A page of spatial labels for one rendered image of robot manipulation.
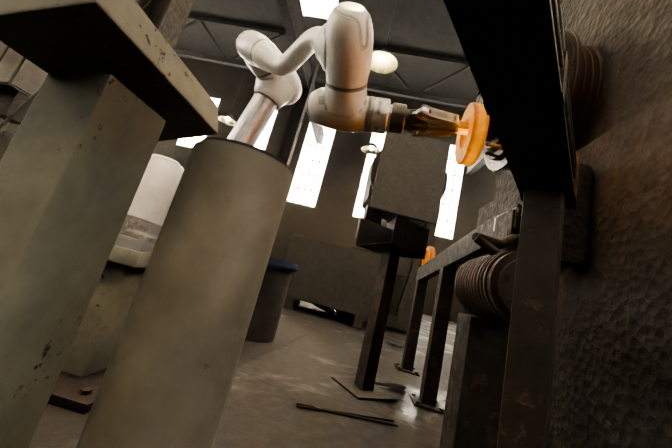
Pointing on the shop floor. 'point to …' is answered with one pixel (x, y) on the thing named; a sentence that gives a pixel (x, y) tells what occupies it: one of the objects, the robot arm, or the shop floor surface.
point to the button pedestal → (75, 161)
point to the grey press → (404, 205)
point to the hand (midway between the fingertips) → (470, 128)
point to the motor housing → (481, 351)
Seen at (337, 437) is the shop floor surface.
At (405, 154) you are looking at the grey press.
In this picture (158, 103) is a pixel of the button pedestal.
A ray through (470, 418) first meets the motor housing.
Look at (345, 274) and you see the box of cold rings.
